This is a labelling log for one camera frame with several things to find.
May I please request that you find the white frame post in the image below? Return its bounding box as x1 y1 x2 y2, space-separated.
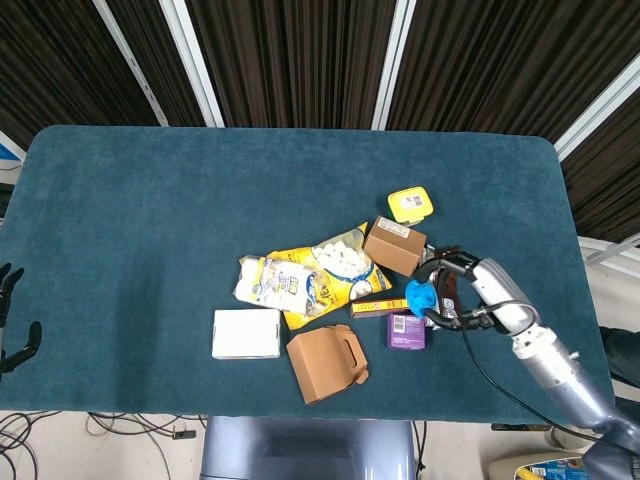
370 0 417 131
92 0 169 126
553 64 640 162
159 0 225 129

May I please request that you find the blue and white sign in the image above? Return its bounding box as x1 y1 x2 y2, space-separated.
0 129 27 169

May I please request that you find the kraft gable box with handle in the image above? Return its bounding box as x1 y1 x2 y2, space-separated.
285 323 370 405

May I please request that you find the beige cart with yellow item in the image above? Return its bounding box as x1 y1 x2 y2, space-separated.
487 449 594 480

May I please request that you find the blue small object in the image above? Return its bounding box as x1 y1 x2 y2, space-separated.
404 279 440 318

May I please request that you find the brown chocolate snack bag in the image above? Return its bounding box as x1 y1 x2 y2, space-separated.
422 244 464 331

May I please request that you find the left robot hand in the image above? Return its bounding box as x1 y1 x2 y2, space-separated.
0 262 44 374

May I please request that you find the yellow bag of white balls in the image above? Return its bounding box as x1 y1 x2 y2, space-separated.
267 221 393 331

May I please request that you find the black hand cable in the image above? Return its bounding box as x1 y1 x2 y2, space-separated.
458 301 606 444

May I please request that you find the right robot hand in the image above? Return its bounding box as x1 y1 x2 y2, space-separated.
413 252 540 337

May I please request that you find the white rail frame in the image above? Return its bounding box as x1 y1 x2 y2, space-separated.
577 234 640 281

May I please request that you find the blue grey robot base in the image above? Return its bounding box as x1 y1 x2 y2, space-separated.
199 415 417 480

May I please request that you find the purple box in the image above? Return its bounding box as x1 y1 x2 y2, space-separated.
385 310 431 351

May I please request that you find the white cardboard box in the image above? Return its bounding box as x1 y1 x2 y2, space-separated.
211 308 282 360

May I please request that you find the black floor cable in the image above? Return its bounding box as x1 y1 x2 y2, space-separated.
0 410 61 480

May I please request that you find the dark blue object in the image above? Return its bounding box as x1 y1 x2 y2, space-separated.
598 324 640 389

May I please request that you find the yellow lidded green container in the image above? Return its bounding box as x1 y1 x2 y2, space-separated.
387 186 434 225

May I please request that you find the dark pleated curtain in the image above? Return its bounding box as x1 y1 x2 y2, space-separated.
0 0 640 241

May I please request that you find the yellow red packet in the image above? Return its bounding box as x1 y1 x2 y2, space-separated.
350 297 409 319

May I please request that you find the small brown cardboard box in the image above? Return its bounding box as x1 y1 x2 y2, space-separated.
362 215 428 278

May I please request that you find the white tissue pack blue print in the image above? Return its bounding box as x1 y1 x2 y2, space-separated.
234 255 326 317

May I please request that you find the teal table cloth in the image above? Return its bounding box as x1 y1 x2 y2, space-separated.
0 124 616 426

